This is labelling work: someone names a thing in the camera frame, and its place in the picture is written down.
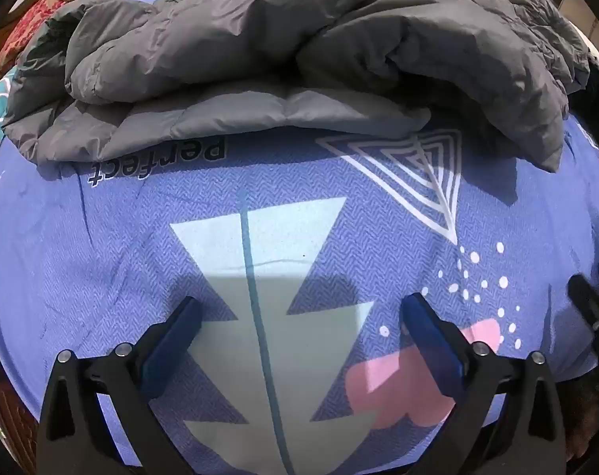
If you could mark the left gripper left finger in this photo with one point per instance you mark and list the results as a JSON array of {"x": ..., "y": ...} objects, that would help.
[{"x": 73, "y": 436}]

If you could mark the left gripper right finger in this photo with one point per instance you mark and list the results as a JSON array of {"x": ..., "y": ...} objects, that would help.
[{"x": 506, "y": 417}]

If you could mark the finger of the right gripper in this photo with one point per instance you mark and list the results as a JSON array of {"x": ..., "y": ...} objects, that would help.
[{"x": 586, "y": 300}]

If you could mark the grey puffer jacket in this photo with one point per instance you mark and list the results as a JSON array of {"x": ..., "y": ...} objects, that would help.
[{"x": 102, "y": 79}]

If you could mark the blue printed bedsheet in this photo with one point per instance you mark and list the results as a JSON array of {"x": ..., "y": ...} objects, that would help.
[{"x": 301, "y": 245}]

